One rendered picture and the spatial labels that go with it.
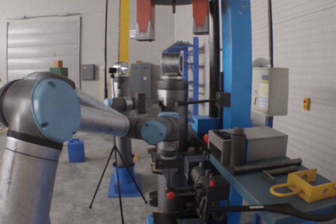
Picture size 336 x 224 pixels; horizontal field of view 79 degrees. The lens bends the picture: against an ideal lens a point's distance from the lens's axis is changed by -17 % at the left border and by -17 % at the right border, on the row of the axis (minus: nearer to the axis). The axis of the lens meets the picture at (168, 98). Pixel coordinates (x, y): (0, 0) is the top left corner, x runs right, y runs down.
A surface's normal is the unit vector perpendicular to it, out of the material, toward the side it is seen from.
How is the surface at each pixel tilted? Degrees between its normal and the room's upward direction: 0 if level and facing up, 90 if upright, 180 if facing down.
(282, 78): 90
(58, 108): 83
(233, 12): 90
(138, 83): 90
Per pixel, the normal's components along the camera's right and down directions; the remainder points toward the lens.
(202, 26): -0.23, 0.11
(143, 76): 0.15, 0.11
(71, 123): 0.94, -0.08
